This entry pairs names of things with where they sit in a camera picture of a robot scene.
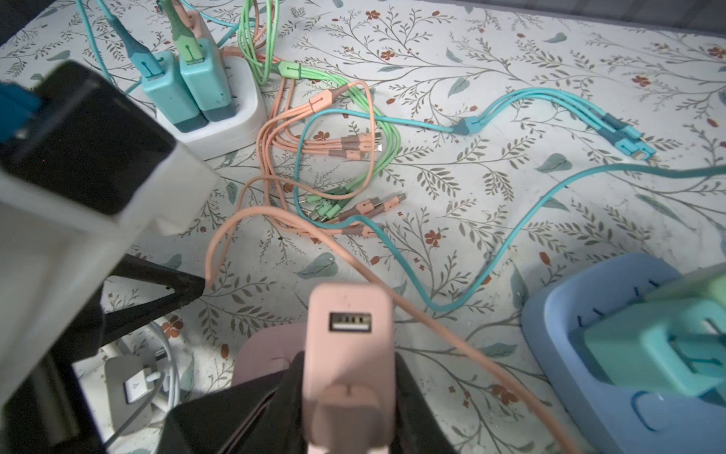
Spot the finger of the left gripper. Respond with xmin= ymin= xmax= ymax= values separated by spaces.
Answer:
xmin=101 ymin=255 xmax=205 ymax=344

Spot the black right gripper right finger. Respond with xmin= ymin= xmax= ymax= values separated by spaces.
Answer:
xmin=391 ymin=353 xmax=454 ymax=454

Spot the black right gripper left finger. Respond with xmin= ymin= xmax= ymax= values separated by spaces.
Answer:
xmin=157 ymin=353 xmax=306 ymax=453

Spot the pink power strip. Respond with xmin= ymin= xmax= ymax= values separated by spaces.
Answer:
xmin=232 ymin=323 xmax=306 ymax=386

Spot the pink USB charger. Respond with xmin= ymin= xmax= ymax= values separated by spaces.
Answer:
xmin=302 ymin=283 xmax=396 ymax=453

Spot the white power adapter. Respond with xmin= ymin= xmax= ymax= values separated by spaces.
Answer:
xmin=102 ymin=322 xmax=182 ymax=448

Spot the blue power strip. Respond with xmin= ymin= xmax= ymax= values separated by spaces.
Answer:
xmin=522 ymin=253 xmax=725 ymax=453

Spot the white power strip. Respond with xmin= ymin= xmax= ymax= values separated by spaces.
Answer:
xmin=152 ymin=53 xmax=268 ymax=163

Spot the teal charger on white strip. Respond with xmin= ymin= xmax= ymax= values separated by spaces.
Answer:
xmin=98 ymin=1 xmax=208 ymax=132

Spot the teal USB charger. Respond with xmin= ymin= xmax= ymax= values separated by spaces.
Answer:
xmin=570 ymin=299 xmax=725 ymax=397

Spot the light green USB charger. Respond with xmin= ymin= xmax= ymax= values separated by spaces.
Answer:
xmin=642 ymin=263 xmax=725 ymax=306

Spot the pink charging cable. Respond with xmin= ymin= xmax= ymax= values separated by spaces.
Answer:
xmin=203 ymin=205 xmax=580 ymax=454

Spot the teal charging cable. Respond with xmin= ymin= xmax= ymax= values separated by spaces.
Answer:
xmin=293 ymin=107 xmax=726 ymax=314

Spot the pink multi-head cable bundle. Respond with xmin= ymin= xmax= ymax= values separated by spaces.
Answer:
xmin=234 ymin=78 xmax=410 ymax=239

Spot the green cable bundle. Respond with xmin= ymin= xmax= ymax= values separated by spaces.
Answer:
xmin=237 ymin=0 xmax=403 ymax=222

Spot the teal multi-head cable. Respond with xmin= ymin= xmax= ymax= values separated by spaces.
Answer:
xmin=339 ymin=87 xmax=658 ymax=163

